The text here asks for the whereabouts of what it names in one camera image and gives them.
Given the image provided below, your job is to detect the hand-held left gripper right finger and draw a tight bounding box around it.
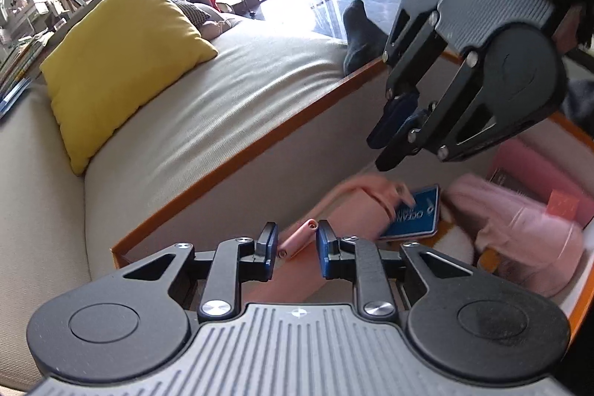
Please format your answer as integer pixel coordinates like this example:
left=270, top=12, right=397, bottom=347
left=316, top=220, right=474, bottom=321

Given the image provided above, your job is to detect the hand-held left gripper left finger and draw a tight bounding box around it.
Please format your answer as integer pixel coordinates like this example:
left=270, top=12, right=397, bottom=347
left=123, top=222, right=279, bottom=321

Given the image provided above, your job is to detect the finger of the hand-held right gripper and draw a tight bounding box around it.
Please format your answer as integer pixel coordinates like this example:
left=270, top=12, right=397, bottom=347
left=376, top=52, right=554, bottom=172
left=366, top=9, right=443, bottom=148

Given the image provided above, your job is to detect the small pink plastic holder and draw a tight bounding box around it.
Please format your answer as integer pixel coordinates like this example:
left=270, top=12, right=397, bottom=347
left=277, top=218, right=320, bottom=260

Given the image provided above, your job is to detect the orange cardboard box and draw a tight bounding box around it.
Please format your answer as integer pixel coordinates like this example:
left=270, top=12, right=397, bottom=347
left=110, top=50, right=594, bottom=360

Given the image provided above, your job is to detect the blue card box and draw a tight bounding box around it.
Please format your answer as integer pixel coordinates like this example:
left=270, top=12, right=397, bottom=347
left=377, top=184, right=441, bottom=242

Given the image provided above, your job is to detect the brown and white plush toy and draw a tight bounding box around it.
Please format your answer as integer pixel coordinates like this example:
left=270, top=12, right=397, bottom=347
left=436, top=209, right=480, bottom=268

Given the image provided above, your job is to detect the pink fluffy pouch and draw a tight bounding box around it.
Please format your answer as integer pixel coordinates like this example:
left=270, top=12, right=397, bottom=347
left=447, top=172, right=586, bottom=298

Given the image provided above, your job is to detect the person's right hand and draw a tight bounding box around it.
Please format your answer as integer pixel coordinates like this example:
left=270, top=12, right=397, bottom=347
left=554, top=3, right=586, bottom=53

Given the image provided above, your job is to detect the person's foot in dark sock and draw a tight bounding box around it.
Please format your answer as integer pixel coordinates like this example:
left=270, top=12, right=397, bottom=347
left=342, top=0, right=389, bottom=78

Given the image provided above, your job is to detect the beige fabric sofa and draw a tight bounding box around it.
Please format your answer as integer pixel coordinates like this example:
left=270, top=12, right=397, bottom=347
left=0, top=6, right=389, bottom=393

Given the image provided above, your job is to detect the grey checked cushion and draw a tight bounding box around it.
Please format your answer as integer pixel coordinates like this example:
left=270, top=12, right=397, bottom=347
left=166, top=0, right=238, bottom=40

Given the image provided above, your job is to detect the yellow cushion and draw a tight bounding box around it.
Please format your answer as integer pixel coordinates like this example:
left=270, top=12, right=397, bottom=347
left=39, top=0, right=219, bottom=176

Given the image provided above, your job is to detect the stack of books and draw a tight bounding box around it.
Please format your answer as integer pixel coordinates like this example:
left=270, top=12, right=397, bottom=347
left=0, top=0, right=57, bottom=119

